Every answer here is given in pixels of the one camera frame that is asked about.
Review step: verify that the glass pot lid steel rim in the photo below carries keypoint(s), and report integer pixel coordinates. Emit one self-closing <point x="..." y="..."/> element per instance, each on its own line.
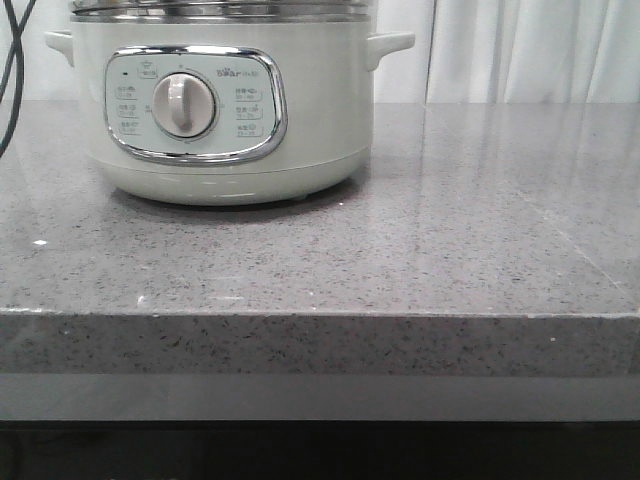
<point x="220" y="11"/>

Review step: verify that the pale green electric cooking pot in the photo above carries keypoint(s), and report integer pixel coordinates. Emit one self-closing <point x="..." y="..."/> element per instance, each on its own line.
<point x="215" y="111"/>

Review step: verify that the white curtain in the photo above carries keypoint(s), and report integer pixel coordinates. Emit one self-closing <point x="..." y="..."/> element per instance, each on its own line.
<point x="464" y="52"/>

